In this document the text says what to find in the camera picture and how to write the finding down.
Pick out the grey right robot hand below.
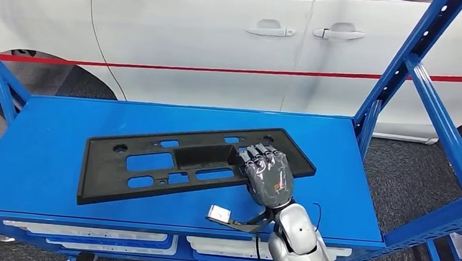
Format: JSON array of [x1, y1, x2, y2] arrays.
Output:
[[234, 141, 299, 210]]

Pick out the black plastic panel part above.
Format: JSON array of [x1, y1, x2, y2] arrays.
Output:
[[76, 112, 320, 224]]

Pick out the red barrier belt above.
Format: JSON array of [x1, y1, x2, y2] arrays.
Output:
[[0, 37, 462, 98]]

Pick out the white car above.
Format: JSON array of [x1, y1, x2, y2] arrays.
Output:
[[0, 0, 462, 147]]

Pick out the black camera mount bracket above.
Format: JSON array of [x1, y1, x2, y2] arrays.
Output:
[[206, 204, 279, 236]]

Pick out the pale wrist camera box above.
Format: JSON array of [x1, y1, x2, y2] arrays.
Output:
[[206, 203, 233, 225]]

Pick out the white car door handle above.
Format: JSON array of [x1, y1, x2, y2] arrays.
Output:
[[312, 19, 366, 42], [244, 17, 297, 39]]

